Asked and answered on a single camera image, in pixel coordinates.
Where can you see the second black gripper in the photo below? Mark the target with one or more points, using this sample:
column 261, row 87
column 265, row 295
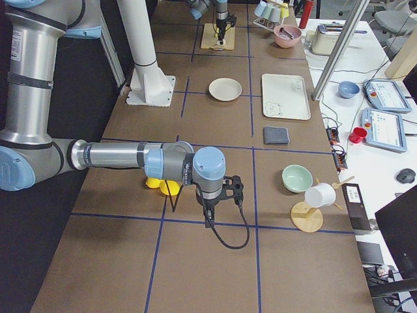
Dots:
column 220, row 24

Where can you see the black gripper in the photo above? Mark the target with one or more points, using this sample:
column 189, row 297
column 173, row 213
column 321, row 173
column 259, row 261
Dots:
column 207, row 204

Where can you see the white steamed bun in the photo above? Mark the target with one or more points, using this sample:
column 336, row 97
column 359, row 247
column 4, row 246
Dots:
column 221, row 43

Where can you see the cream round plate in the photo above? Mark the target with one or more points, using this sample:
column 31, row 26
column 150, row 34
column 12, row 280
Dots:
column 225, row 89

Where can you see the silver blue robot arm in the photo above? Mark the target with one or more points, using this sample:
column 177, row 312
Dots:
column 48, row 135

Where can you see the white robot base pillar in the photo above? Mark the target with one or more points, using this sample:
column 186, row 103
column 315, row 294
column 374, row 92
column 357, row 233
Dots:
column 149, row 85

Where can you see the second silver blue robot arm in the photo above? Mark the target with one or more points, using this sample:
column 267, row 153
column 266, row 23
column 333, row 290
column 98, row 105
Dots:
column 199, row 7

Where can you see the cream bear tray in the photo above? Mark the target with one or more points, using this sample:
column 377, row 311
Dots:
column 285, row 97

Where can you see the bamboo cutting board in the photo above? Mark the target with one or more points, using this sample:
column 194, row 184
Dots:
column 210, row 37

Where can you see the yellow lemon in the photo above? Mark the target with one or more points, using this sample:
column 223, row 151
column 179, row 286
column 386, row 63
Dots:
column 152, row 182
column 169, row 188

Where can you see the grey blue cup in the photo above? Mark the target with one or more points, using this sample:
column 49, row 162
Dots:
column 260, row 8

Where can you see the acrylic cup rack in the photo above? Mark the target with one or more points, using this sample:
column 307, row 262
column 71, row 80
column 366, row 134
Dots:
column 269, row 24

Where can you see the mint cup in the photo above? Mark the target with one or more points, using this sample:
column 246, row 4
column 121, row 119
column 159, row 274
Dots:
column 267, row 11

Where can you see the light blue cup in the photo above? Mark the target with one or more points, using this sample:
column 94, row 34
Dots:
column 275, row 15

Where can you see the pink bowl with ice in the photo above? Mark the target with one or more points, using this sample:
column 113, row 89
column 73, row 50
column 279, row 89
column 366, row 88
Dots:
column 282, row 41

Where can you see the yellow cup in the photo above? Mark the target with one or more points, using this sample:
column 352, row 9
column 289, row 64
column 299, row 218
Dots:
column 284, row 11

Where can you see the cream paper cup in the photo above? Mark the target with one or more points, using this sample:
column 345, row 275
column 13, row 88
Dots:
column 309, row 36

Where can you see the red bottle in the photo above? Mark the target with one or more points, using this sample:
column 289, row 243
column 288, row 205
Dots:
column 306, row 13

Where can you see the mint green bowl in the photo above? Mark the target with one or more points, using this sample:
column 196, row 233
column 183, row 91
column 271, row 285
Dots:
column 297, row 178

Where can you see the wooden mug stand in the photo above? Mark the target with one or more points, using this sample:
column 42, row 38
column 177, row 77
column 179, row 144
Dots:
column 310, row 219

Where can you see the grey folded cloth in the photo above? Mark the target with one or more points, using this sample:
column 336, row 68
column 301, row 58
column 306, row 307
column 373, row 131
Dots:
column 276, row 136

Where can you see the cream toaster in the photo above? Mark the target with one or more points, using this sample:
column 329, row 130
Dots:
column 325, row 38

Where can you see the white mug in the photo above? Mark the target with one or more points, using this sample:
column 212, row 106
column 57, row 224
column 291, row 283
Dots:
column 320, row 195

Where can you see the blue bowl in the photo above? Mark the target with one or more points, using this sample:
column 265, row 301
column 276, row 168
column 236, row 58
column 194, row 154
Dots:
column 347, row 89

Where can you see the black power strip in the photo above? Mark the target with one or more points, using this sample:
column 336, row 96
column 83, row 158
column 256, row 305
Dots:
column 338, row 152

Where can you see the black remote box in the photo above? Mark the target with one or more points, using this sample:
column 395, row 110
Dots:
column 356, row 209

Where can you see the red mug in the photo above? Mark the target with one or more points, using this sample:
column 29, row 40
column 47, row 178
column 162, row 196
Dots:
column 357, row 135

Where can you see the teach pendant far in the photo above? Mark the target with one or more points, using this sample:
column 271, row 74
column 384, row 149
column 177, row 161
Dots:
column 386, row 95

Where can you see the teach pendant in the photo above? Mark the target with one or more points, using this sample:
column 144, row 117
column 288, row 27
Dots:
column 386, row 95
column 384, row 130

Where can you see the black monitor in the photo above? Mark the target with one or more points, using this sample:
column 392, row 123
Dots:
column 397, row 223

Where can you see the teach pendant near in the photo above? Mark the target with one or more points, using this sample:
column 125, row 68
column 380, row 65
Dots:
column 384, row 130

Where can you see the black computer mouse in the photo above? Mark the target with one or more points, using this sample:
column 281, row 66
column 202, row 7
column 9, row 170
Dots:
column 405, row 176

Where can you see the aluminium frame post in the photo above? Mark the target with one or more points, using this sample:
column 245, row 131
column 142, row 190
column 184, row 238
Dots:
column 340, row 46

